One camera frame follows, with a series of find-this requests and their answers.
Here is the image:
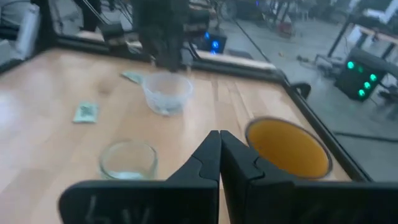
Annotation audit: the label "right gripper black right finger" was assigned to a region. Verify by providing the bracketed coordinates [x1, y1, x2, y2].
[220, 130, 398, 224]

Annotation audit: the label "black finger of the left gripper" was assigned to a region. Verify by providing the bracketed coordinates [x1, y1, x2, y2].
[167, 43, 184, 72]
[149, 43, 171, 71]

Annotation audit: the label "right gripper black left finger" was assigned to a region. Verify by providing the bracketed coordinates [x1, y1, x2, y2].
[58, 130, 221, 224]

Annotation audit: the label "green white sweetener packet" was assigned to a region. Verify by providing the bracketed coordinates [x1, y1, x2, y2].
[120, 70, 146, 85]
[72, 101, 100, 124]

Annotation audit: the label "clear plastic container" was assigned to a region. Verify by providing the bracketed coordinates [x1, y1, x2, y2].
[141, 71, 194, 116]

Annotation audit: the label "black box blue lights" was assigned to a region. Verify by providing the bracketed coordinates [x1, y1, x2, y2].
[192, 29, 228, 55]

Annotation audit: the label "small clear glass jar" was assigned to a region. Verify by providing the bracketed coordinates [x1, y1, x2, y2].
[98, 140, 159, 181]

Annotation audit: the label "yellow mug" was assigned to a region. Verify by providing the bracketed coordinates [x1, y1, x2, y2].
[244, 116, 333, 182]

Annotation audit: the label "white object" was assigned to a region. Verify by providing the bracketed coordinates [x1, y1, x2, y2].
[14, 2, 41, 60]

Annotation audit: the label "black box green lights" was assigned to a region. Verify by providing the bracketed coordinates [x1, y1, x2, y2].
[334, 46, 389, 102]

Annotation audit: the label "black table frame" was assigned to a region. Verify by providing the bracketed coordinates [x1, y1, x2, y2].
[0, 30, 373, 183]

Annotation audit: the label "black floor cable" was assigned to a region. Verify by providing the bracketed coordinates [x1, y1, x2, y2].
[334, 131, 398, 144]

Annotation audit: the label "black frame clamp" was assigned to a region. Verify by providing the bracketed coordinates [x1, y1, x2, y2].
[290, 82, 312, 101]

